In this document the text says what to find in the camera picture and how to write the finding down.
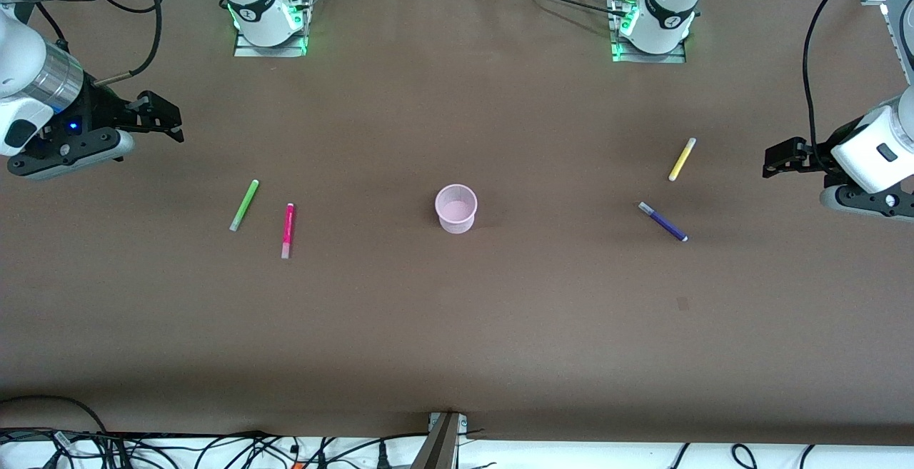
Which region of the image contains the purple marker pen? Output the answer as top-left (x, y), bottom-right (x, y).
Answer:
top-left (638, 201), bottom-right (689, 243)

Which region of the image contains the pink marker pen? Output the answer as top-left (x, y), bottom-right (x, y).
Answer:
top-left (281, 202), bottom-right (296, 260)

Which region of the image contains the pink mesh pen holder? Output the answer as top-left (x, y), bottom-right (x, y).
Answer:
top-left (434, 183), bottom-right (478, 235)

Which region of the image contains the yellow marker pen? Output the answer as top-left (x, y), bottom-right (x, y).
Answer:
top-left (668, 137), bottom-right (698, 183)

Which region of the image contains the green marker pen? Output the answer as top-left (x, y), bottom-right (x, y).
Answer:
top-left (228, 179), bottom-right (260, 233)

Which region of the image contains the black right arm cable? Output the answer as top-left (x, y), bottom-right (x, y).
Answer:
top-left (29, 0), bottom-right (164, 89)

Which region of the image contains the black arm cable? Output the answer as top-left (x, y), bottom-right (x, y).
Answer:
top-left (29, 0), bottom-right (164, 89)
top-left (802, 0), bottom-right (895, 171)

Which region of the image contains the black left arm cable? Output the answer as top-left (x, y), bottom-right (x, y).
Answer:
top-left (802, 0), bottom-right (895, 171)

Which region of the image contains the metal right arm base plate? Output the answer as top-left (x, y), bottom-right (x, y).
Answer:
top-left (233, 0), bottom-right (315, 58)

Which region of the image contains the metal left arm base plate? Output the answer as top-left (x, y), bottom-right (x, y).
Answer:
top-left (607, 0), bottom-right (688, 64)

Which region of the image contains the aluminium frame profile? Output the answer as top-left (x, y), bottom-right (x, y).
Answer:
top-left (859, 0), bottom-right (914, 86)

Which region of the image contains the thick black floor cable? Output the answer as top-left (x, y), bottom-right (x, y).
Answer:
top-left (0, 395), bottom-right (109, 435)

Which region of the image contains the tangled black cable bundle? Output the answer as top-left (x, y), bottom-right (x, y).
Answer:
top-left (0, 428), bottom-right (431, 469)

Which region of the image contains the metal table clamp bracket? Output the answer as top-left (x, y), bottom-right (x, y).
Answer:
top-left (413, 412), bottom-right (469, 469)

